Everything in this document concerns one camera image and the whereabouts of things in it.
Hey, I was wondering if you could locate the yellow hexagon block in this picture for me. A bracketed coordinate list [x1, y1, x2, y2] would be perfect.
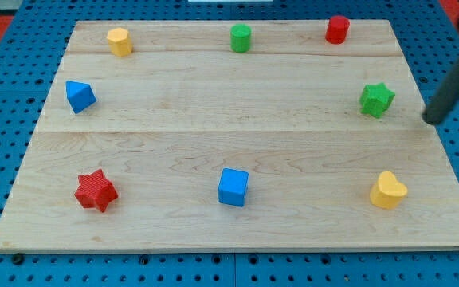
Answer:
[106, 28, 133, 57]

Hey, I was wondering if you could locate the green star block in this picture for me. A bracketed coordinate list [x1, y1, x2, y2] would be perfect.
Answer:
[359, 83, 395, 118]

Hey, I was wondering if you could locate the blue triangle block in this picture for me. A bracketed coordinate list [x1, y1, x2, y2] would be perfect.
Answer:
[65, 81, 96, 114]

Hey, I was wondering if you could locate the green cylinder block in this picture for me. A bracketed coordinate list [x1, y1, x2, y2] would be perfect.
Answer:
[230, 24, 252, 53]

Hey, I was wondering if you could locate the wooden board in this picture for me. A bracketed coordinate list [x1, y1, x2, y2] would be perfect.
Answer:
[0, 20, 459, 254]

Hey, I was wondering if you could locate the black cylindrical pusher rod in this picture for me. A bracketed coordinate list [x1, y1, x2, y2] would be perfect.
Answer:
[422, 58, 459, 125]

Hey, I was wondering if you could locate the red star block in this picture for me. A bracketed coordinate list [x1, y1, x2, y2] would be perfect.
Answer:
[74, 169, 119, 213]

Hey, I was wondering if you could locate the blue cube block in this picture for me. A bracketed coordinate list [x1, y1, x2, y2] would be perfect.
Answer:
[218, 168, 249, 207]

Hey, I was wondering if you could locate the red cylinder block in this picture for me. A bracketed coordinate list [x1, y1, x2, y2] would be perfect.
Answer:
[325, 15, 350, 45]

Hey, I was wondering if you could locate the yellow heart block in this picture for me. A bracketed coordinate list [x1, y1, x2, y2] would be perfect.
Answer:
[370, 171, 408, 210]

